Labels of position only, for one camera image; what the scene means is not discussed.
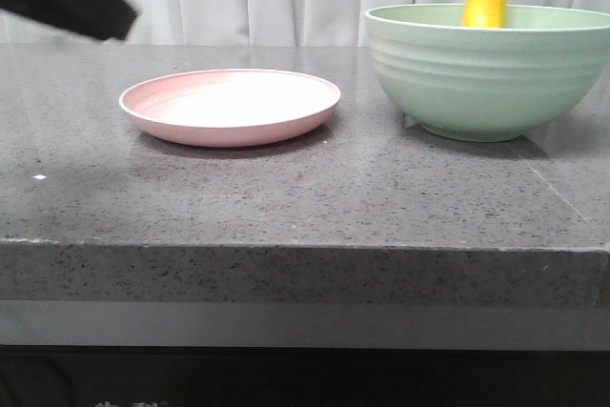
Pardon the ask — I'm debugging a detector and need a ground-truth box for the green ribbed bowl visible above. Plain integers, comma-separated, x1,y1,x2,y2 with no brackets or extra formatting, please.
365,4,609,142

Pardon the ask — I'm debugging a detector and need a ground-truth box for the pink plate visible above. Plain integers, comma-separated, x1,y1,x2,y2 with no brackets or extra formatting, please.
119,69,341,148

